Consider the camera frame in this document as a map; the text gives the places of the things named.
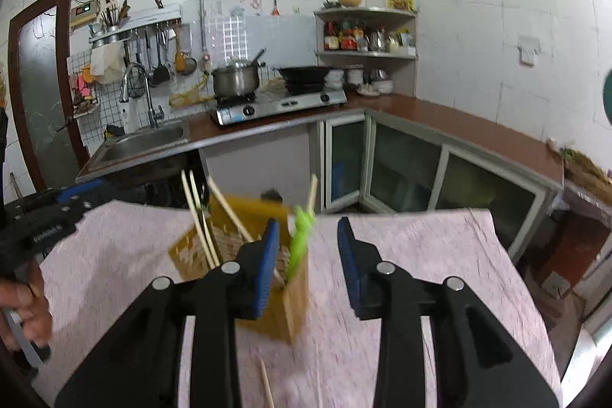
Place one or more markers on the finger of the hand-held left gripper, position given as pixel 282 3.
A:
pixel 81 208
pixel 79 192

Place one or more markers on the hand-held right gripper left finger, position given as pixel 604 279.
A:
pixel 265 274

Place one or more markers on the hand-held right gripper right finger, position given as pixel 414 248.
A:
pixel 349 269

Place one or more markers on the yellow perforated utensil holder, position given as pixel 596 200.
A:
pixel 282 317

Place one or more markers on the pale wooden chopstick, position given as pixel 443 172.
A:
pixel 267 381
pixel 229 209
pixel 205 221
pixel 311 193
pixel 198 221

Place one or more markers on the metal cup of utensils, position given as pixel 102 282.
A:
pixel 112 21

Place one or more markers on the person's left hand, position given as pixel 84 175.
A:
pixel 26 307

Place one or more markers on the black sponge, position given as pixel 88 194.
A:
pixel 114 131

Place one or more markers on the steel kitchen sink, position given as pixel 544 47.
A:
pixel 143 145

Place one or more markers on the floral pink tablecloth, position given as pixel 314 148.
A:
pixel 430 255

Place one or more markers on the white soap bottle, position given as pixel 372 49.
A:
pixel 125 119

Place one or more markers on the dark wooden glass door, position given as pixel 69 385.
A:
pixel 45 102

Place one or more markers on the glass-door kitchen cabinets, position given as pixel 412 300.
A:
pixel 406 169

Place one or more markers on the dark hanging strainer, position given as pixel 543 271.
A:
pixel 137 85

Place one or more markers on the steel kitchen faucet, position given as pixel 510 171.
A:
pixel 136 76

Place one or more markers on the white hanging bag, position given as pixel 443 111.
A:
pixel 107 64

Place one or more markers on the black hanging spatula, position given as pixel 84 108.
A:
pixel 161 73

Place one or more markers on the orange hanging ladle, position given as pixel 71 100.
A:
pixel 184 61

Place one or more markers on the steel gas stove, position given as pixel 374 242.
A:
pixel 282 104

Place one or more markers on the brown kitchen countertop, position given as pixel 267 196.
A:
pixel 454 126

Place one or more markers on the stacked white dishes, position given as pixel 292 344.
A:
pixel 363 83

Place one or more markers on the steel cooking pot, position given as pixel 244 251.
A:
pixel 236 80

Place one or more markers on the black wok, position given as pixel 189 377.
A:
pixel 306 74

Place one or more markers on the red sauce bottles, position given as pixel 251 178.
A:
pixel 337 37

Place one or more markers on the straw broom bundle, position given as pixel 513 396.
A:
pixel 585 169

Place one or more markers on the beige bowl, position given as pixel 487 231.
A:
pixel 350 0

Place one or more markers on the metal wall rack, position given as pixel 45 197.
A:
pixel 138 25

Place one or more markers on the beige wall control box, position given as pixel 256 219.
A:
pixel 83 15

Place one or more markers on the corner wall shelf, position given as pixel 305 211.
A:
pixel 368 54

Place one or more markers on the white wall socket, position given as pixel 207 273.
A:
pixel 529 50

